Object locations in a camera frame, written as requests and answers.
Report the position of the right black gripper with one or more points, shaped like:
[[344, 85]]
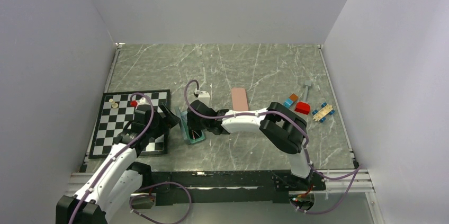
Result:
[[192, 125]]

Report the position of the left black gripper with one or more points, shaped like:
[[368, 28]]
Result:
[[167, 122]]

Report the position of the grey blue glasses case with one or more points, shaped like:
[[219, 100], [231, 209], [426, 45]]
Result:
[[182, 115]]

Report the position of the black sunglasses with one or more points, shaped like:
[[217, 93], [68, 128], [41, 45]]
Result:
[[196, 135]]

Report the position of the pink glasses case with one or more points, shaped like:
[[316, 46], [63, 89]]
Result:
[[239, 99]]

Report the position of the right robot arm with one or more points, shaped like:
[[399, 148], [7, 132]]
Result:
[[282, 127]]

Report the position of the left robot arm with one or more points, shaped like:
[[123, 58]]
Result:
[[119, 175]]

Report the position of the black white chessboard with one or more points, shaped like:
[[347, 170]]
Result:
[[111, 121]]

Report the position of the blue orange toy block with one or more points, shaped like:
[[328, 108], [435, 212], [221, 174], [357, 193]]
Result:
[[290, 101]]

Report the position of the red toy block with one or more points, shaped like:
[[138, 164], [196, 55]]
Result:
[[303, 107]]

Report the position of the grey toy hammer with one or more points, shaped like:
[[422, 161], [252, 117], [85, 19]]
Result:
[[307, 85]]

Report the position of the wooden toy car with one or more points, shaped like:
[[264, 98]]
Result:
[[320, 115]]

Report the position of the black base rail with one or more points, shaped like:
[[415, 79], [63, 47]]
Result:
[[168, 193]]

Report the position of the aluminium frame rail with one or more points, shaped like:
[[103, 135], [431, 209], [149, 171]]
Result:
[[350, 182]]

